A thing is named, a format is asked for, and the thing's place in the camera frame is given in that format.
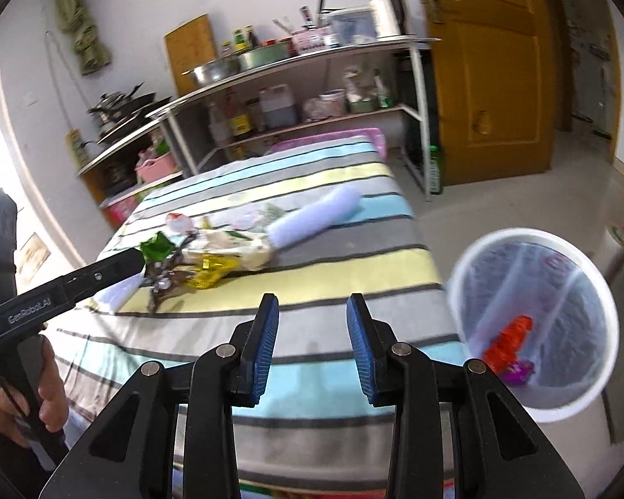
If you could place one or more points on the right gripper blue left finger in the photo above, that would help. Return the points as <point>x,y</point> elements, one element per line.
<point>250,375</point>

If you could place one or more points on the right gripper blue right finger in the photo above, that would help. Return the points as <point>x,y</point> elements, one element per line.
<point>371,342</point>

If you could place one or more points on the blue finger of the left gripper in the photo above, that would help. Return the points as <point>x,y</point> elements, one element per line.
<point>76,286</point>

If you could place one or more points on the yellow snack wrapper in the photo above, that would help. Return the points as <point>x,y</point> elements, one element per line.
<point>210,270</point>

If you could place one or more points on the beige paper bag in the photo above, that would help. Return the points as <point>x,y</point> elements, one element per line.
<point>252,249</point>

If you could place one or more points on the green snack wrapper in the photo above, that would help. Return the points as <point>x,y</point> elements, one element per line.
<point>157,248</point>

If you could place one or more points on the dark brown wrapper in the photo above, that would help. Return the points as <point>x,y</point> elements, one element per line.
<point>165,279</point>

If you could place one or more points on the red plastic bag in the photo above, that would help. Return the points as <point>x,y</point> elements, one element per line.
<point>503,350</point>

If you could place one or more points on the white foam sleeve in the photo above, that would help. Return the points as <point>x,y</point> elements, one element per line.
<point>313,218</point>

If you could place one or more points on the purple snack wrapper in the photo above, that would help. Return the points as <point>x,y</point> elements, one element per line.
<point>518,373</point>

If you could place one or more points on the pale green snack packet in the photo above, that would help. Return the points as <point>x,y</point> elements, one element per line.
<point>257,217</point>

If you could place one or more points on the white trash bin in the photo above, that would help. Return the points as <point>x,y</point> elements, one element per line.
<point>574,340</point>

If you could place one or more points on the metal kitchen shelf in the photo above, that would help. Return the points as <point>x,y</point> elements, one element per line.
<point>197,124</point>

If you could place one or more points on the person's left hand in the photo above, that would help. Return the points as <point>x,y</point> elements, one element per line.
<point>53,412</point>

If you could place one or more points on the white folded tissue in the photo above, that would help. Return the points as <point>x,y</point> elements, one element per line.
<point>113,298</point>

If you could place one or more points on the striped table cloth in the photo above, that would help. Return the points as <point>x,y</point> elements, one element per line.
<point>313,429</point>

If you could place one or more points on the pink storage basket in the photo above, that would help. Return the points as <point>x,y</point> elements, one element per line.
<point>153,169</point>

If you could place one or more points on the power strip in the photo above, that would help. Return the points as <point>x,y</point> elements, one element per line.
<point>76,147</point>

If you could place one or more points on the green bottle on floor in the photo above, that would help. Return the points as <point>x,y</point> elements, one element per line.
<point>435,170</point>

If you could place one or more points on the black wok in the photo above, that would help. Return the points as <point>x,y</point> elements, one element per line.
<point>119,113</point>

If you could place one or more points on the pink plastic stool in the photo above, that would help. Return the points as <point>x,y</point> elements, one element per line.
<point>374,134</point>

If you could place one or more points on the oil bottle yellow label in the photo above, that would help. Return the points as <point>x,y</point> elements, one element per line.
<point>238,116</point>

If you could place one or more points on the white oil jug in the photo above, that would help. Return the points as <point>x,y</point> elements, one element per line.
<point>278,106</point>

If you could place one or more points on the steel bowl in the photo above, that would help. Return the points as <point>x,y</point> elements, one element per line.
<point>214,71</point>

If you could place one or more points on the paper towel roll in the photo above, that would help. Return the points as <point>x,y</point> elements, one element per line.
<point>610,255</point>

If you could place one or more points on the hanging green cloth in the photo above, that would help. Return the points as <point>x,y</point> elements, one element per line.
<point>75,20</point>

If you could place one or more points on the wooden cutting board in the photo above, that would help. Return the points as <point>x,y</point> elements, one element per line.
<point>188,46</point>

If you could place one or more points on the green basin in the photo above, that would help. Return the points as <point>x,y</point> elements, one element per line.
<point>263,55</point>

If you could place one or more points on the pink utensil basket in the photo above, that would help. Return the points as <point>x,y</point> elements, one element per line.
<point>308,41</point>

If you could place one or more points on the wooden door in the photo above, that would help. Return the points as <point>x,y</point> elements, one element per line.
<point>495,78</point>

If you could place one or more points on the clear plastic box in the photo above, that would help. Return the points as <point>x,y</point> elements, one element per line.
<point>353,25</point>

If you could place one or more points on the white electric kettle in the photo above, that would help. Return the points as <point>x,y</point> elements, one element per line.
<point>388,17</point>

